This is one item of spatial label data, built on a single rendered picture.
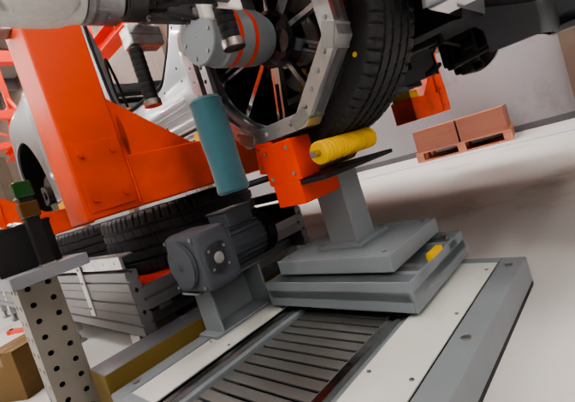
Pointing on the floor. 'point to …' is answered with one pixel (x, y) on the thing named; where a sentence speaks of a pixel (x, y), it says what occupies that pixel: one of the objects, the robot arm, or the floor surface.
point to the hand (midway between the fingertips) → (219, 6)
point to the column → (55, 342)
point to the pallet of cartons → (464, 133)
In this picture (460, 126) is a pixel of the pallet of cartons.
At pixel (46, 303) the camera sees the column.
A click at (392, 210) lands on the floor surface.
